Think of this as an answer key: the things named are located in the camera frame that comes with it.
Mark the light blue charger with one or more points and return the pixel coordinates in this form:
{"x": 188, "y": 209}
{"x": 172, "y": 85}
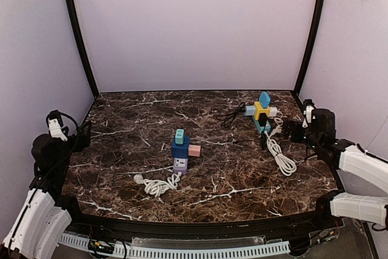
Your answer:
{"x": 249, "y": 111}

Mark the purple power strip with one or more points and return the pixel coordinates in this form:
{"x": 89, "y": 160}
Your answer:
{"x": 180, "y": 165}

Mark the white usb charger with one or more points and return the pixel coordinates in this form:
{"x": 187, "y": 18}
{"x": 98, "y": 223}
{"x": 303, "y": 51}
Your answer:
{"x": 273, "y": 112}

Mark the pink charger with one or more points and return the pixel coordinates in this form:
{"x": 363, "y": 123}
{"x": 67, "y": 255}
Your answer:
{"x": 194, "y": 150}

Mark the yellow cube socket adapter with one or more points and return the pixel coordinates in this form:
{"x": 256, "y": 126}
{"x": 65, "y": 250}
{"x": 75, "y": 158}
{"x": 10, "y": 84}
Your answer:
{"x": 259, "y": 109}

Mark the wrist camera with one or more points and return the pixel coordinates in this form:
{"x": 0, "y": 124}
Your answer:
{"x": 308, "y": 107}
{"x": 55, "y": 125}

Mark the white slotted cable duct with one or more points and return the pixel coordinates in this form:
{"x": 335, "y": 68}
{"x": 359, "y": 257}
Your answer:
{"x": 137, "y": 251}

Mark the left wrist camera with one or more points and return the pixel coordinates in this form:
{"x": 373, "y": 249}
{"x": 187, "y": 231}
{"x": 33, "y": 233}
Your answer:
{"x": 55, "y": 125}

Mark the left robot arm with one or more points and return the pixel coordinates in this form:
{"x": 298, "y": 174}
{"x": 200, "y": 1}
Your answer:
{"x": 46, "y": 212}

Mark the blue square socket adapter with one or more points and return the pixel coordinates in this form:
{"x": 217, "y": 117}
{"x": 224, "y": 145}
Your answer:
{"x": 264, "y": 100}

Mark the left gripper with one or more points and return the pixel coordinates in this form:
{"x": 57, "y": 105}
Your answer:
{"x": 78, "y": 137}

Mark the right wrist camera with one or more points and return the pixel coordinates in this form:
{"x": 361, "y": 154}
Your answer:
{"x": 308, "y": 107}

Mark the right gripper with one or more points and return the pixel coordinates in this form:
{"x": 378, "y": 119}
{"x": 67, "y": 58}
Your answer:
{"x": 299, "y": 130}

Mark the black power adapter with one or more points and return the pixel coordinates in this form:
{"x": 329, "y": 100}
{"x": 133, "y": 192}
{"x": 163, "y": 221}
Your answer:
{"x": 262, "y": 120}

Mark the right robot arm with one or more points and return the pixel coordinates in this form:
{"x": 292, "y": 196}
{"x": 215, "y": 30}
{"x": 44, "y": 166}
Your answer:
{"x": 318, "y": 132}

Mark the small teal plug adapter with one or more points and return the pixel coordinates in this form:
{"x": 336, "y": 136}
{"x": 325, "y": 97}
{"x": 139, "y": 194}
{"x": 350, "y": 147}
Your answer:
{"x": 179, "y": 137}

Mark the teal power strip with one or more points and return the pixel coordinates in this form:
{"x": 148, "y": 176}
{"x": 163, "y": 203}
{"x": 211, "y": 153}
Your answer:
{"x": 262, "y": 129}

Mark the dark blue cube adapter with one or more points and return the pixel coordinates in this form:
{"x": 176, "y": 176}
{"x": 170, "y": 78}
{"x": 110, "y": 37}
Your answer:
{"x": 181, "y": 150}

